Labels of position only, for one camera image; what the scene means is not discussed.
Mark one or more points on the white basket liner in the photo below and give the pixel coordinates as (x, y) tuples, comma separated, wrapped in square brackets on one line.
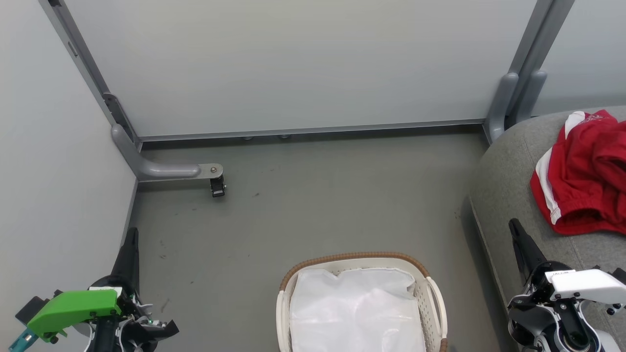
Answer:
[(357, 313)]

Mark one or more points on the grey partition foot bar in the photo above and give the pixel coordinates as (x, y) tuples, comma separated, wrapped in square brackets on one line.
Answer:
[(166, 171)]

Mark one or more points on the red shorts with white trim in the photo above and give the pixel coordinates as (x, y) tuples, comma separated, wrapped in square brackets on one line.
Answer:
[(567, 186)]

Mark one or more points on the grey fabric sofa seat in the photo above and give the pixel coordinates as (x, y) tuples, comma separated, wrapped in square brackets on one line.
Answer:
[(503, 195)]

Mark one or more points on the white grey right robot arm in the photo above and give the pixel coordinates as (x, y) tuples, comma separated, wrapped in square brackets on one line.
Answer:
[(567, 327)]

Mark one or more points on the grey partition bottom rail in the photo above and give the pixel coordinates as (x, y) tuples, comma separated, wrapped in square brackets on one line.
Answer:
[(313, 131)]

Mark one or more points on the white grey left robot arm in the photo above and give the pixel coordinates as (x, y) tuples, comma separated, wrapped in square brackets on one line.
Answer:
[(105, 340)]

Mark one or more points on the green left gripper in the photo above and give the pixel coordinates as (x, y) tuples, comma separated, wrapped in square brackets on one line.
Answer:
[(73, 308)]

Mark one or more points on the white basket with brown rim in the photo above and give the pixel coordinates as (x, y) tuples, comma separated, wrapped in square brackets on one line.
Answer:
[(435, 303)]

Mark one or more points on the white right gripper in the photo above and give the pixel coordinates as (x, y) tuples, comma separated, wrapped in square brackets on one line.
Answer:
[(587, 286)]

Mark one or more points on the grey slanted partition post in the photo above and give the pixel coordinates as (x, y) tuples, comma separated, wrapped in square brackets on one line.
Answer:
[(88, 68)]

